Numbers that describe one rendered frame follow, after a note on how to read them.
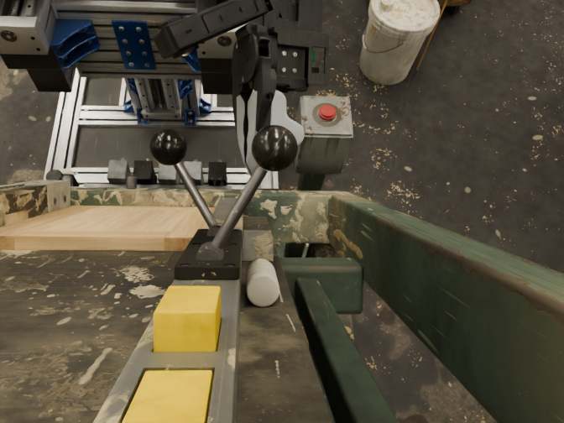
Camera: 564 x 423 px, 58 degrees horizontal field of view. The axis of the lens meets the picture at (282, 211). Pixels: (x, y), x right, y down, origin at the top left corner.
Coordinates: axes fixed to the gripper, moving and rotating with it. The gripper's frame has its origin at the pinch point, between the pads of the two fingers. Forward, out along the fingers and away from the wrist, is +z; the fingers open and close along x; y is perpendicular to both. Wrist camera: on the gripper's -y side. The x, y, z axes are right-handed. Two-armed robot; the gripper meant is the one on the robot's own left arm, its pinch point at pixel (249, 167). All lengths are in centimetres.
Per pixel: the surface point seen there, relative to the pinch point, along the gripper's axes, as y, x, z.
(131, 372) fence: -16.1, -28.8, 8.1
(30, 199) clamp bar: -23, 47, 7
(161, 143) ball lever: -9.0, 1.1, -2.3
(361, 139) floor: 108, 146, -9
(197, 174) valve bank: 14, 75, 4
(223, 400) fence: -13.2, -32.8, 8.1
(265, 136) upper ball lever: -3.7, -13.3, -2.8
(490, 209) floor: 151, 111, 20
